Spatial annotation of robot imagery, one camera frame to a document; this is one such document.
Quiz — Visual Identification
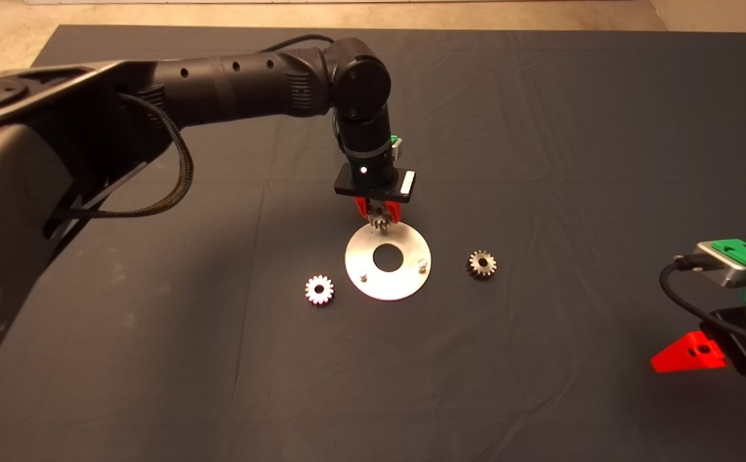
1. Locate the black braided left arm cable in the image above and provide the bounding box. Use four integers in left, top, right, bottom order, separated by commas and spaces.
46, 93, 194, 219

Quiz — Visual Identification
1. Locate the round metal carrier plate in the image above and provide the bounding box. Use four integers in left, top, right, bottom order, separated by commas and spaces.
345, 221, 432, 301

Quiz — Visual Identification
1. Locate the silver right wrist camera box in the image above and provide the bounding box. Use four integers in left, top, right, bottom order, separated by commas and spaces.
693, 241, 746, 288

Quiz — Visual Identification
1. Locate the dark grey table cloth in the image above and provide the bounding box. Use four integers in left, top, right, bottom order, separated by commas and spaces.
0, 24, 746, 462

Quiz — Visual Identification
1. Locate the thin black left camera cable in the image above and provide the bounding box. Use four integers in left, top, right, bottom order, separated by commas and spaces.
260, 34, 336, 53

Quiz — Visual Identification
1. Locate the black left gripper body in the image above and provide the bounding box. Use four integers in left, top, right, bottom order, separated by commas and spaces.
334, 162, 420, 203

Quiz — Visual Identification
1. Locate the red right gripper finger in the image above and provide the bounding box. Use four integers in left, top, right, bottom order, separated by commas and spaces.
650, 331, 728, 374

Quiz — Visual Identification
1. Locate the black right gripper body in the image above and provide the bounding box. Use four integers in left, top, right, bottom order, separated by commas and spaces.
699, 304, 746, 377

